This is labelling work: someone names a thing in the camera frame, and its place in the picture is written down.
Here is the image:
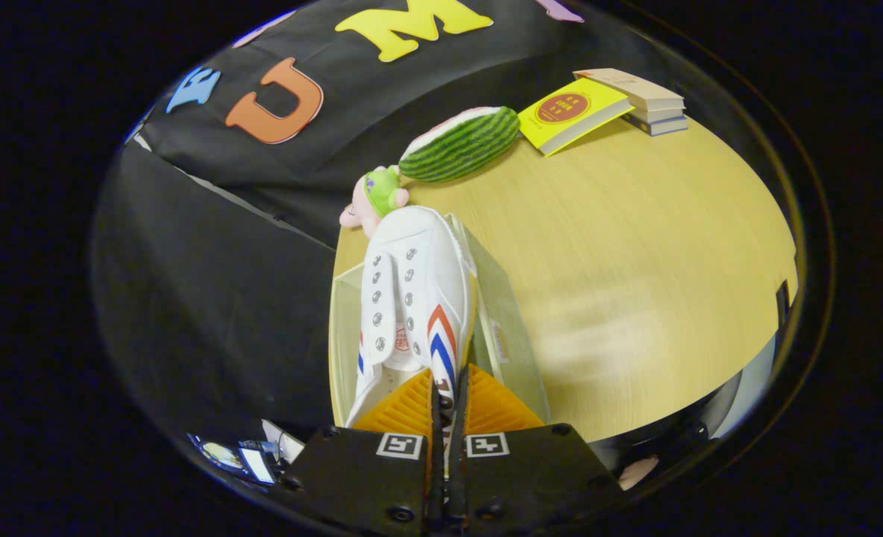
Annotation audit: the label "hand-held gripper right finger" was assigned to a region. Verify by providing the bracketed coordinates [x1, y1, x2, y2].
[449, 363, 625, 534]

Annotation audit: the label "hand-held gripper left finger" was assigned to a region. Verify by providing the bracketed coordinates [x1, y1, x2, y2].
[281, 365, 446, 534]

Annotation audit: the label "beige fabric storage box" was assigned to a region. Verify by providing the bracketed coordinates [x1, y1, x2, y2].
[328, 213, 550, 441]

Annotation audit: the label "white canvas shoe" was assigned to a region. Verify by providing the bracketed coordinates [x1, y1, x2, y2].
[345, 205, 478, 448]

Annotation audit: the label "open laptop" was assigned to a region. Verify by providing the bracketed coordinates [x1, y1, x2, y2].
[188, 433, 278, 486]

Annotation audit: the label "white paper sheets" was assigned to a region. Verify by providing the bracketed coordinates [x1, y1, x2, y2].
[261, 419, 307, 463]

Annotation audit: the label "pink and green plush toy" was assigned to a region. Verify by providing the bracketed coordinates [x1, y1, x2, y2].
[339, 164, 410, 238]

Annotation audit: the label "watermelon slice plush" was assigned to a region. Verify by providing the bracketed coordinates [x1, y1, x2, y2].
[399, 106, 521, 183]

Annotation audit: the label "yellow book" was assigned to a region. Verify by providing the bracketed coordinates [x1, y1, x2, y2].
[518, 77, 635, 157]

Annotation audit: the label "stack of beige books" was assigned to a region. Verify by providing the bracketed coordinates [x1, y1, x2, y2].
[574, 68, 688, 137]

